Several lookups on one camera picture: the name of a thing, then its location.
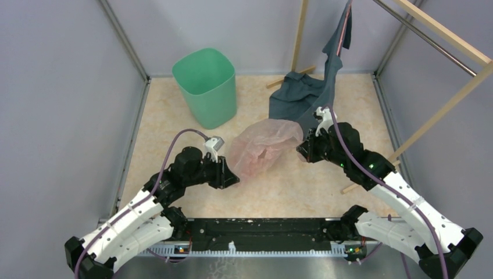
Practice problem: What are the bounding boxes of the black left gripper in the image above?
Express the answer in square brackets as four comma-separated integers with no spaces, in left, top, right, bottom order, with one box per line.
[184,153,240,189]

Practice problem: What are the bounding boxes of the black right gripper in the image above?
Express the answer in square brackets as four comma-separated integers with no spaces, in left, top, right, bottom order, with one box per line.
[296,126,348,169]

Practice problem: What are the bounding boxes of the pink translucent trash bag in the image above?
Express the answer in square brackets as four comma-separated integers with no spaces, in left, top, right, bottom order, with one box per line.
[226,119,303,182]

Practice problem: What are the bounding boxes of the green plastic trash bin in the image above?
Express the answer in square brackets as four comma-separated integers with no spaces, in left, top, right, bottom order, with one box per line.
[172,48,237,130]

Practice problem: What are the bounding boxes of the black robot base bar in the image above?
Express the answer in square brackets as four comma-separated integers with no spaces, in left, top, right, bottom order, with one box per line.
[164,218,370,255]

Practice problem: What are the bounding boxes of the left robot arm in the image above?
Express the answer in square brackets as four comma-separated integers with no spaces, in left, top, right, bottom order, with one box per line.
[65,146,240,278]

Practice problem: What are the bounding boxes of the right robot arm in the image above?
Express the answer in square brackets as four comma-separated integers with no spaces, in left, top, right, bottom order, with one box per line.
[296,122,483,278]

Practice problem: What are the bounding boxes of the dark blue-grey cloth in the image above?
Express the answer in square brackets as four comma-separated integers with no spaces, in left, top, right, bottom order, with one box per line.
[269,1,352,137]

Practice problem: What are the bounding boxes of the metal rod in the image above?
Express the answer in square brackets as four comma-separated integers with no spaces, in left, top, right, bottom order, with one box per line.
[374,1,477,77]

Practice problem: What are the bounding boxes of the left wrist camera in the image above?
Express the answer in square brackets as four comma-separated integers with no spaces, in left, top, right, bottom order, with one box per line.
[203,136,224,162]

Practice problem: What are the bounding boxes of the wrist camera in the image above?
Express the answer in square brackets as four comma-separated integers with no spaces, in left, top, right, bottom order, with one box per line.
[203,136,224,162]
[314,106,334,137]

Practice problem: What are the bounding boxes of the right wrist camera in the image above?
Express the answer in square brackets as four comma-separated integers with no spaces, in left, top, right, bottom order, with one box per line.
[314,106,334,137]

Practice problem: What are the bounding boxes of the white cable duct strip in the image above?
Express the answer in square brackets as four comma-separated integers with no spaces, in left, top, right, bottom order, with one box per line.
[138,242,348,258]

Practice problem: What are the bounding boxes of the wooden drying rack frame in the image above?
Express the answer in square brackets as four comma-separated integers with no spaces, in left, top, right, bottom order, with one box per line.
[266,0,493,195]

